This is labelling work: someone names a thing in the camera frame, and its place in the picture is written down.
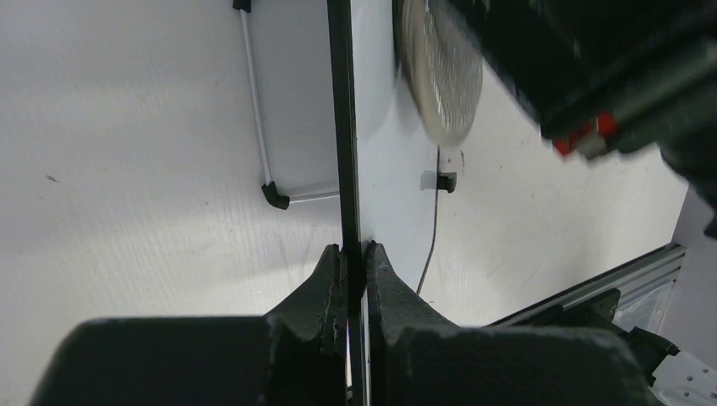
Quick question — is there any aluminium frame rail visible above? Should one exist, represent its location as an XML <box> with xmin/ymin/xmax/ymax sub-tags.
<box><xmin>491</xmin><ymin>243</ymin><xmax>687</xmax><ymax>326</ymax></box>

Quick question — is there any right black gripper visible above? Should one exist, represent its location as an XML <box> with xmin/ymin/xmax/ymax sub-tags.
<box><xmin>447</xmin><ymin>1</ymin><xmax>716</xmax><ymax>207</ymax></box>

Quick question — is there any small black-framed whiteboard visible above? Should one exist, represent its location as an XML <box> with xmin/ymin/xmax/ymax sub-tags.
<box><xmin>233</xmin><ymin>1</ymin><xmax>440</xmax><ymax>405</ymax></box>

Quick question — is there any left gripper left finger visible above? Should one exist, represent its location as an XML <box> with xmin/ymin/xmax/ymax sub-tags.
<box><xmin>264</xmin><ymin>244</ymin><xmax>348</xmax><ymax>405</ymax></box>

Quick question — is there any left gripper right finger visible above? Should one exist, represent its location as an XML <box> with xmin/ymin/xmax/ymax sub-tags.
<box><xmin>364</xmin><ymin>241</ymin><xmax>457</xmax><ymax>405</ymax></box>

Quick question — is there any silver mesh sponge eraser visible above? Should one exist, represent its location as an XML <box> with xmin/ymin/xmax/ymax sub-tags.
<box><xmin>394</xmin><ymin>1</ymin><xmax>483</xmax><ymax>148</ymax></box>

